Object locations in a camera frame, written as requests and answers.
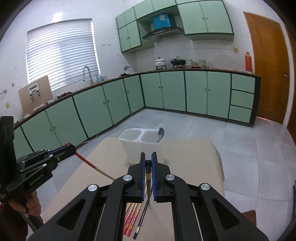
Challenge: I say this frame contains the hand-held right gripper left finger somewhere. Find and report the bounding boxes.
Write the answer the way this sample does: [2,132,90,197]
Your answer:
[27,152,148,241]

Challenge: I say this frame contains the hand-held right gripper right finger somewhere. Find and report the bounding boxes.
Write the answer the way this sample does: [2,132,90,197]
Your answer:
[150,152,270,241]

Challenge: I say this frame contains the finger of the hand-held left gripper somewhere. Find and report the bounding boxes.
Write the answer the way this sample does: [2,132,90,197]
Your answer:
[16,149,77,174]
[29,143,75,156]

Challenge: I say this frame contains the black chopstick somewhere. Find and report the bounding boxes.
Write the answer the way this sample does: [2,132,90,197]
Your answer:
[133,186,153,240]
[146,165,152,205]

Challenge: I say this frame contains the red patterned wooden chopstick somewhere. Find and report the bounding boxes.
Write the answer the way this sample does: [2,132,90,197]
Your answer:
[123,203,131,232]
[127,204,138,236]
[65,143,115,181]
[125,203,134,234]
[128,189,147,237]

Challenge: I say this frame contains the white two-compartment utensil holder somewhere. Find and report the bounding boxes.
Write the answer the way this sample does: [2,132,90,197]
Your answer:
[119,128,167,166]

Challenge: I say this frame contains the person's left forearm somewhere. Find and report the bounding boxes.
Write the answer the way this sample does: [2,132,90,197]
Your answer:
[0,199,29,241]

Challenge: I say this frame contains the person's left hand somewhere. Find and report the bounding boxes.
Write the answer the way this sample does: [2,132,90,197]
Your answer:
[8,191,42,217]

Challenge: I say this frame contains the beige tablecloth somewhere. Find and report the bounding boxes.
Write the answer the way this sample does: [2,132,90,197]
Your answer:
[43,138,225,241]

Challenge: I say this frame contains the cardboard box with scale print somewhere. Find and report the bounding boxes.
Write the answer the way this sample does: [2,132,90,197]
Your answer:
[18,75,53,114]

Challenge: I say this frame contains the metal kitchen faucet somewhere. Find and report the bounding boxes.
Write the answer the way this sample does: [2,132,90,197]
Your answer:
[82,66,94,85]

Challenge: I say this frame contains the green base cabinets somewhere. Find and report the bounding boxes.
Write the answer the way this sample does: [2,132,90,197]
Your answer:
[13,70,261,160]

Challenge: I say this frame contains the white window blind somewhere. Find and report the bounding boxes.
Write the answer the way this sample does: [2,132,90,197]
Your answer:
[26,19,100,92]

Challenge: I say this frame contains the green cabinet drawer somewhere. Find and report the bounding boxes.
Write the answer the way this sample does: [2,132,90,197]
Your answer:
[228,105,252,123]
[230,89,254,109]
[231,73,256,94]

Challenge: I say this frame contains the gas stove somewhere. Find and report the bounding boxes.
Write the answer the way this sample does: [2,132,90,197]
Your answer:
[154,65,185,70]

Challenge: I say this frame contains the black wok with lid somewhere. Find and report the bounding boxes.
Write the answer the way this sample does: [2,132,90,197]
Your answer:
[170,57,186,66]

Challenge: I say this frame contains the black range hood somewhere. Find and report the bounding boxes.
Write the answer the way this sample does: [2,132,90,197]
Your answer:
[142,27,184,42]

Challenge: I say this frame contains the orange thermos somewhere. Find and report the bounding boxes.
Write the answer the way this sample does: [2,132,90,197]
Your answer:
[245,51,252,72]

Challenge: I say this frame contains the wooden door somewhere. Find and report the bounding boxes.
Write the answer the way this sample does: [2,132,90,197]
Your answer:
[243,11,290,124]
[286,28,296,139]

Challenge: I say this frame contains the blue box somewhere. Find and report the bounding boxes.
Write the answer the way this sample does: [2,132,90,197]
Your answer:
[152,13,173,30]

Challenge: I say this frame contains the green wall cabinets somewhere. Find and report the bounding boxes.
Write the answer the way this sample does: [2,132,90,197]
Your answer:
[116,0,234,53]

